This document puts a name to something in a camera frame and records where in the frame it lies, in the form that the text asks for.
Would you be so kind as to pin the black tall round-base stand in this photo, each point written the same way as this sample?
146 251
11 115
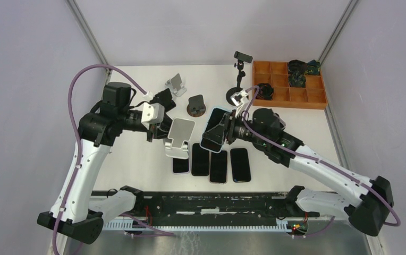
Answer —
239 65

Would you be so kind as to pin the purple case phone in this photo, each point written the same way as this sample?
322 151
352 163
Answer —
180 166

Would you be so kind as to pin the orange compartment tray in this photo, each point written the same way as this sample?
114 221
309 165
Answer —
312 96

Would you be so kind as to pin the black folding phone stand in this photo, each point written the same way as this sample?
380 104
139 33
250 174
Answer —
165 99

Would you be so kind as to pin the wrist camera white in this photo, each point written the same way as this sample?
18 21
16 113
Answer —
152 113
240 100

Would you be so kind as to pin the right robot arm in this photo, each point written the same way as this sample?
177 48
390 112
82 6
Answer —
364 202

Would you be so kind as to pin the white cable duct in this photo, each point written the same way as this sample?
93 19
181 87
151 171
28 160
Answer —
122 224

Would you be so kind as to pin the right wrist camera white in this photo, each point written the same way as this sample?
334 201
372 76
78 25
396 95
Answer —
240 100

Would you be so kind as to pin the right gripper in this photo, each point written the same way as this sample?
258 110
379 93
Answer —
217 134

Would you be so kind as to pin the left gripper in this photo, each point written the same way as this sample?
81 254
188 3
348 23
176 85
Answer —
159 130

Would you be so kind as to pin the black lens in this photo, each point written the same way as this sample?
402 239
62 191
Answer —
266 91

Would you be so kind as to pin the silver folding phone stand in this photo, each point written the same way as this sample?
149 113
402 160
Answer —
176 85

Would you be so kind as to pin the light blue case phone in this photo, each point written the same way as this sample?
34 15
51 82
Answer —
212 147

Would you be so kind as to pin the white small phone stand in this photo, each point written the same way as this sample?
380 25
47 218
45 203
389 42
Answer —
179 135

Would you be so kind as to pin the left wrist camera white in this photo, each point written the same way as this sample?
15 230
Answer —
152 113

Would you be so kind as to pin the round wooden phone stand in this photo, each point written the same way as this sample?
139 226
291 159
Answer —
196 106

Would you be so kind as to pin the black phone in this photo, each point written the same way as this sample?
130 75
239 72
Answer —
200 161

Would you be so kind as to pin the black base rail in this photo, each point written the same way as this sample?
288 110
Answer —
217 209

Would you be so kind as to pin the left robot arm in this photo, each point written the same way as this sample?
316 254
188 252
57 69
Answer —
73 214

